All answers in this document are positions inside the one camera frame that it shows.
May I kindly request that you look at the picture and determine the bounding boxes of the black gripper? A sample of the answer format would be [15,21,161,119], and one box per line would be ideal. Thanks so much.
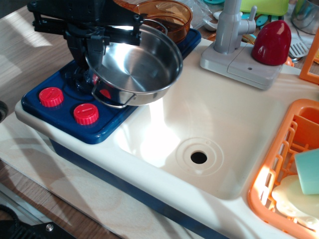
[27,0,144,69]

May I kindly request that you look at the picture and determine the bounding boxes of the small stainless steel pan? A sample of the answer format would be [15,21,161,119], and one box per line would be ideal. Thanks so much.
[86,24,183,109]

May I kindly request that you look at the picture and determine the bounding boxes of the red stove knob left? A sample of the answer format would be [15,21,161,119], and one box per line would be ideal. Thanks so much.
[39,87,64,108]

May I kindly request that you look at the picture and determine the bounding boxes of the red stove knob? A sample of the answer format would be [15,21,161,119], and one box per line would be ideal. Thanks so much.
[39,87,64,108]
[73,103,99,125]

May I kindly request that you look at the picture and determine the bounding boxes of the blue toy stove top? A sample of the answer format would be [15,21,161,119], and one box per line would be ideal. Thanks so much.
[21,27,202,145]

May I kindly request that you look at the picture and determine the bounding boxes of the red stove knob right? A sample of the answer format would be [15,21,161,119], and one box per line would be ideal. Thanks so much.
[73,103,99,125]

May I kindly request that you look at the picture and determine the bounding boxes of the cream toy kitchen sink unit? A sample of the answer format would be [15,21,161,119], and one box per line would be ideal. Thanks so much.
[14,37,319,239]

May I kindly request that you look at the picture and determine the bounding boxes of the orange transparent plastic saucepan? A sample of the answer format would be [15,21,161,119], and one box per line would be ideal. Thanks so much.
[115,0,193,44]

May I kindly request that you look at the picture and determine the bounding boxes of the grey toy faucet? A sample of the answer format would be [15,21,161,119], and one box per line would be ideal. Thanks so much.
[200,0,283,90]

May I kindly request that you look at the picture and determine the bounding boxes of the dark red toy dispenser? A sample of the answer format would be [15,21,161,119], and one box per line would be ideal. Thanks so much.
[251,20,292,66]

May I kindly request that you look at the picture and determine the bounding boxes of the lime green plastic container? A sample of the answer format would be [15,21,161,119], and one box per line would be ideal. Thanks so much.
[240,0,289,16]

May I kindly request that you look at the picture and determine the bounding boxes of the metal slotted spatula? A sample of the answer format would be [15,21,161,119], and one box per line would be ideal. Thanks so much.
[289,41,309,63]

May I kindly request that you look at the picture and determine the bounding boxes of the orange plastic dish rack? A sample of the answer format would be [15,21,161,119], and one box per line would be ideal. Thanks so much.
[248,99,319,239]

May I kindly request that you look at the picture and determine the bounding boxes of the teal sponge block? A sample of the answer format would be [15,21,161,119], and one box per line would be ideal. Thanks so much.
[295,149,319,195]

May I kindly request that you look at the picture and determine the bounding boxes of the pale yellow plastic plate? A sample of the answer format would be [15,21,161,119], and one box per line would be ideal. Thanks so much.
[272,175,319,229]

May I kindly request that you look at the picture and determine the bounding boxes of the blue braided cable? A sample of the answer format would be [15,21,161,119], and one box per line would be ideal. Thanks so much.
[0,204,19,235]

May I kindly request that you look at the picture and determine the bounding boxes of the black base plate with screw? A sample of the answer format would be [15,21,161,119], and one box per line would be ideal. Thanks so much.
[0,221,75,239]

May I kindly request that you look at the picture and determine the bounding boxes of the orange plastic frame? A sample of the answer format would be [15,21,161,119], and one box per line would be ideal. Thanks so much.
[299,30,319,85]

